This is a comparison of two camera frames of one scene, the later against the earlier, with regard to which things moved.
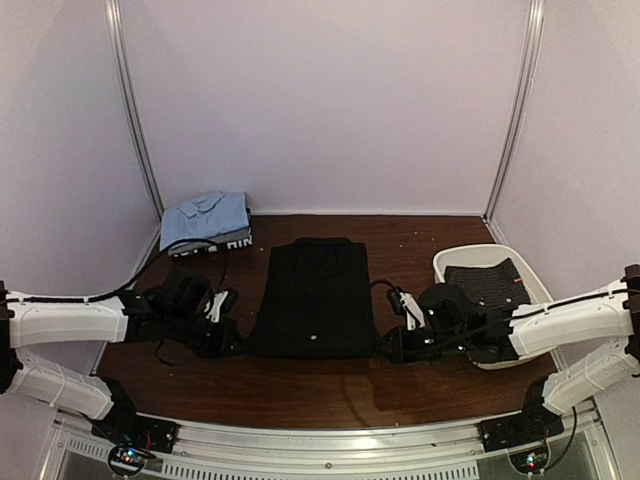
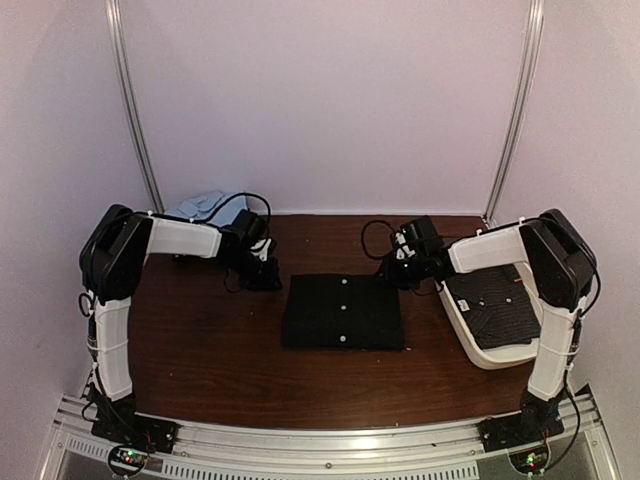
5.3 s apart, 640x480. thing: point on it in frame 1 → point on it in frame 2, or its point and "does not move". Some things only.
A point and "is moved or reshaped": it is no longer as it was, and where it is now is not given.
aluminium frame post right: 532,58 does not move
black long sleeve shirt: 316,303 is moved or reshaped
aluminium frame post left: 116,25 does not move
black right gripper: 401,348 → 391,277
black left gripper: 221,347 → 268,280
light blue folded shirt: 202,215 does not move
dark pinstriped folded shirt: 496,289 does not move
